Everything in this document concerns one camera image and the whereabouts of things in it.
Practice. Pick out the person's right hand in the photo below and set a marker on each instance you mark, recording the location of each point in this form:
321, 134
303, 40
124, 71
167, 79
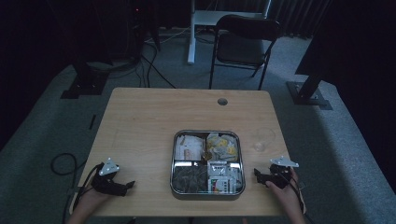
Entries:
288, 196

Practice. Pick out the pile of yellow label packets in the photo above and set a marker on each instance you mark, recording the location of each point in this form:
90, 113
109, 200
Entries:
222, 146

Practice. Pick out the grey table grommet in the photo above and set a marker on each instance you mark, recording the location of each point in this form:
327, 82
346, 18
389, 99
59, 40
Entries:
222, 101

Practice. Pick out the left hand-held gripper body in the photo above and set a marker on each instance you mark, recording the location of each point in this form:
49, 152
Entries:
107, 182

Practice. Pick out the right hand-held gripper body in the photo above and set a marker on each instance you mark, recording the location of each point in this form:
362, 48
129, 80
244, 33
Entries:
280, 174

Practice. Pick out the person's left hand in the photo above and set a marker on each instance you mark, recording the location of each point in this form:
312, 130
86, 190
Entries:
90, 199

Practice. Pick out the pile of red-green print packets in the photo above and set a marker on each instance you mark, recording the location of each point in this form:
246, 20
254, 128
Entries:
224, 179

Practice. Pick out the black folding chair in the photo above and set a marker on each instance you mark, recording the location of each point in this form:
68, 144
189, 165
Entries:
241, 49

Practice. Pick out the pile of plain white packets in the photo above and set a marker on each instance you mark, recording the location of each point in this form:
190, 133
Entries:
188, 147

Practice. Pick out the pile of dark packets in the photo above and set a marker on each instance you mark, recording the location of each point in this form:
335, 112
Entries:
190, 179

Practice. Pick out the dark curtain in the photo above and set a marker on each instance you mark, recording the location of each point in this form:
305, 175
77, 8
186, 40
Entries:
295, 15

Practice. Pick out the black metal stand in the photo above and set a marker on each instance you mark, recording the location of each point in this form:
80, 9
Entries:
85, 84
306, 93

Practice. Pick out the dark equipment rack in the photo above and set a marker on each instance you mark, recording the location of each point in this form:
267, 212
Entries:
124, 31

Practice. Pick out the dark sectioned square tray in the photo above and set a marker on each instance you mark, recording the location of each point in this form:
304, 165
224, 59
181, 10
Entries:
174, 193

